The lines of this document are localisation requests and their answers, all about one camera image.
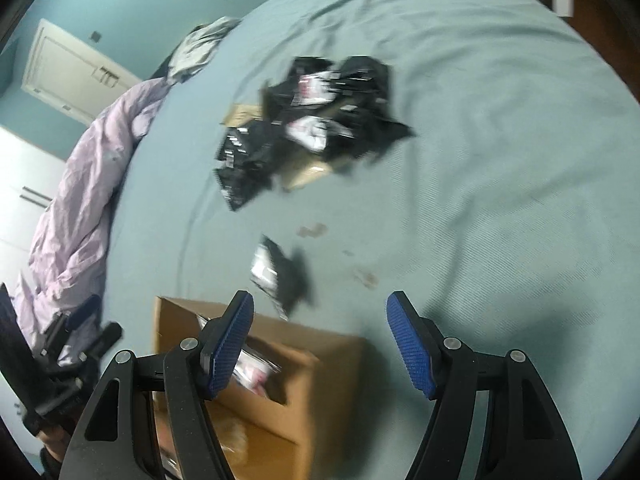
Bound brown paper piece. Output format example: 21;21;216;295
222;102;267;129
278;152;353;192

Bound pile of black snack packets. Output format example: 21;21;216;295
213;55;417;212

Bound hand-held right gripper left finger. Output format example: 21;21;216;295
59;290;255;480

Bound cluster of packed snack bags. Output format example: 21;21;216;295
196;314;282;400

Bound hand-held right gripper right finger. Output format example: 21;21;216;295
386;290;585;480

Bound grey crumpled clothing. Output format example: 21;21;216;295
166;16;242;87

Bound pink duvet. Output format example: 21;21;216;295
11;77;172;363

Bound brown cardboard box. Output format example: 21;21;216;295
152;296;372;480

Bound white wardrobe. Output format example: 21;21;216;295
0;125;68;263

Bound black white snack packet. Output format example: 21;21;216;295
249;234;317;322

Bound white door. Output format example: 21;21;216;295
20;18;146;127

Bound teal bed sheet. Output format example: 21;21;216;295
95;0;640;480

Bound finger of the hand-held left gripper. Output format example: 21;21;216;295
82;322;124;362
64;294;102;333

